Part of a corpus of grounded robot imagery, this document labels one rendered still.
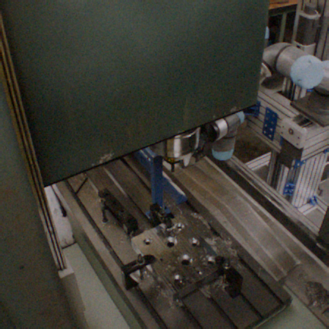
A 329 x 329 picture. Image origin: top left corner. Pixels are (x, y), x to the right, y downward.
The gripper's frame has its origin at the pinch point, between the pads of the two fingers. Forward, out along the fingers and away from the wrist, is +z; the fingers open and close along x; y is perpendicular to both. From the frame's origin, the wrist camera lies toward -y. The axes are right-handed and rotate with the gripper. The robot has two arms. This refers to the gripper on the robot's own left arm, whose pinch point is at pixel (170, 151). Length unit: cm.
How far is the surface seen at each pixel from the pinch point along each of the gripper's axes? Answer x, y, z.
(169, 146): -4.6, -7.3, 5.9
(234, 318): -34, 53, 1
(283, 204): -14, 60, -68
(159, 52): -8.9, -38.9, 15.3
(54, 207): 73, 72, 2
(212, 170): 35, 72, -78
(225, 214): 5, 65, -48
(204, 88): -12.2, -26.8, 2.7
